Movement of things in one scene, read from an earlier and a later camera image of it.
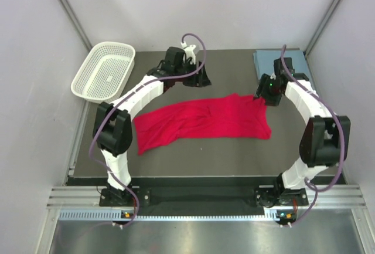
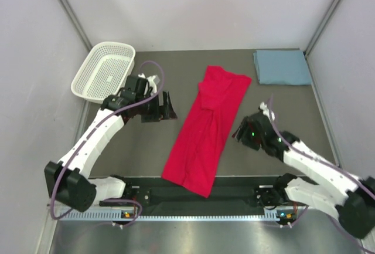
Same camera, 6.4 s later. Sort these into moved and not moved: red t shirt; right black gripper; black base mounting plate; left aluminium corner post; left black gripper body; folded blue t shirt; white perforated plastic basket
Moved: left black gripper body; red t shirt; right black gripper
Not moved: left aluminium corner post; white perforated plastic basket; black base mounting plate; folded blue t shirt
